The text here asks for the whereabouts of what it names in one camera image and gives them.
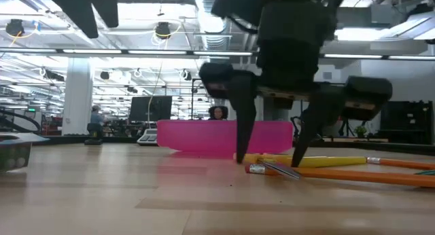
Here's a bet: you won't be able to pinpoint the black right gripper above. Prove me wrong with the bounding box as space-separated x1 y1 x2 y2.
198 61 394 168

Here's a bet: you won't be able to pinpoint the yellow-handled scissors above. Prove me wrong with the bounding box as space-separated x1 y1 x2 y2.
233 152 368 181

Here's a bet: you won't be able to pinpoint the pink plastic pencil case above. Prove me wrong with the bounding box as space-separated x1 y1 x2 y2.
156 119 294 153

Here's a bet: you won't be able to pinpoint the orange pencil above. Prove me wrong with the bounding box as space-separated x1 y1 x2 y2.
366 156 435 171
245 163 435 189

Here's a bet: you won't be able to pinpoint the person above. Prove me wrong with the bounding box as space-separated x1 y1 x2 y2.
207 105 230 122
89 105 107 125

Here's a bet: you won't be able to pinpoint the black tripod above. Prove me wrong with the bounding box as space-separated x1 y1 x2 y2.
338 118 356 138

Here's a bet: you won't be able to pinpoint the small potted plant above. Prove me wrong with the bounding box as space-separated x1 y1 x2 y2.
353 125 368 139

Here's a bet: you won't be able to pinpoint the white column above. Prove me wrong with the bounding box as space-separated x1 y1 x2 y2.
61 57 94 137

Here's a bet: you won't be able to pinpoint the black cabinet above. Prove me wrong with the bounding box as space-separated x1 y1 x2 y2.
379 100 435 145

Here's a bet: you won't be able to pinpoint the black computer monitor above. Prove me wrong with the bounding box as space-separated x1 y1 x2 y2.
128 95 173 123

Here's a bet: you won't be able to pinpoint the grey desk calculator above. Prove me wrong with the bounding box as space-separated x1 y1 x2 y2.
136 128 159 147

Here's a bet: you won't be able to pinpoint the green and white container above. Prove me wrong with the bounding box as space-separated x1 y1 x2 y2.
0 132 50 173

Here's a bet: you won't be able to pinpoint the black ceiling camera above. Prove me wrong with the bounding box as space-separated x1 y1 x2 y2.
154 21 172 40
5 18 26 37

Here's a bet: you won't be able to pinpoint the black table frame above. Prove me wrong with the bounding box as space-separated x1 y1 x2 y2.
32 134 435 157

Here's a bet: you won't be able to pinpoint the silver ventilation duct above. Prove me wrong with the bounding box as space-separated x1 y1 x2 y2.
194 0 232 52

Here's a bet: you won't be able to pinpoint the black cable bundle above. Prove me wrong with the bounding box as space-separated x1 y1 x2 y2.
0 108 42 134

